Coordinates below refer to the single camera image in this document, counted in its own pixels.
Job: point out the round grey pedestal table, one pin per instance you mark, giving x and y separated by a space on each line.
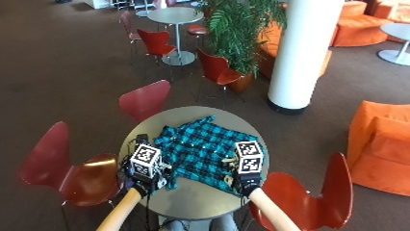
400 35
176 15

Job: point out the person's left hand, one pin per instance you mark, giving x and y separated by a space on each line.
151 181

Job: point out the person's legs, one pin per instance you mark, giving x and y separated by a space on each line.
224 224

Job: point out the green potted plant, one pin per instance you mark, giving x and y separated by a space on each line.
239 29

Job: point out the white round pillar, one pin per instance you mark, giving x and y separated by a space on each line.
305 51

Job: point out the teal plaid shirt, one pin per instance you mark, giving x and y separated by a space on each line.
199 147

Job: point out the orange armchair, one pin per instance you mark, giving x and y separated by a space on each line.
380 150

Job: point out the orange bench seat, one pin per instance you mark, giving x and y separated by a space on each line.
271 48

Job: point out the brown plant pot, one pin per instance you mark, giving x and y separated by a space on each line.
241 82

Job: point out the person's right hand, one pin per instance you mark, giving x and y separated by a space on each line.
249 181

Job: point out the red round stool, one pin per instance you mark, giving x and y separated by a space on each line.
197 30

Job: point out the red wooden chair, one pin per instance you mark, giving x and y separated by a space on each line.
127 24
156 41
143 99
86 179
299 199
216 69

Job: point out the orange sofa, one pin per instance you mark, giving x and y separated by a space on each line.
358 27

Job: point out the white marker cube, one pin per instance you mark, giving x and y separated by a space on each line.
145 159
249 157

